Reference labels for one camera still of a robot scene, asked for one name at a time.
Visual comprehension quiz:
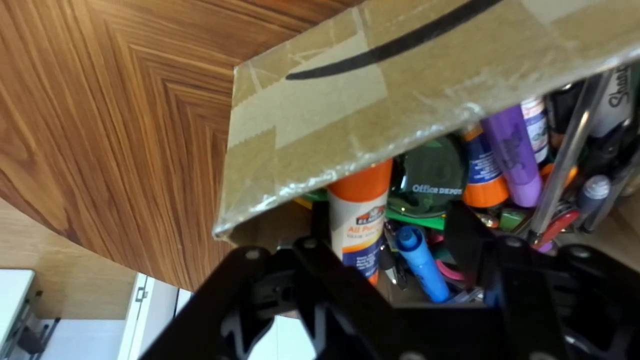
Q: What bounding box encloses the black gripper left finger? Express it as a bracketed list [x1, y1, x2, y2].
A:
[310, 202, 331, 243]

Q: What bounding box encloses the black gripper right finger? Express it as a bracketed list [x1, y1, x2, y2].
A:
[444, 202, 494, 262]

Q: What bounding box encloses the orange capped glue stick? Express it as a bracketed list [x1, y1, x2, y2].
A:
[329, 159, 393, 284]

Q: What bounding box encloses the orange bottom glue stick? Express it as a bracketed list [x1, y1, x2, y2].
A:
[462, 125, 509, 207]

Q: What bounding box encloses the purple glue stick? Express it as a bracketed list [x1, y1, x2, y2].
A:
[483, 106, 542, 207]

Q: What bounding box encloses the taped cardboard box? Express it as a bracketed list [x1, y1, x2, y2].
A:
[215, 0, 640, 233]

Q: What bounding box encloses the blue marker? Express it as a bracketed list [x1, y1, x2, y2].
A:
[397, 225, 451, 304]

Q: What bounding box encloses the black sharpie marker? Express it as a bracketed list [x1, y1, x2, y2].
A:
[590, 65, 633, 137]

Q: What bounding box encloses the round wooden table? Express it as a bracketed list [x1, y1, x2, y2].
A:
[0, 0, 361, 287]

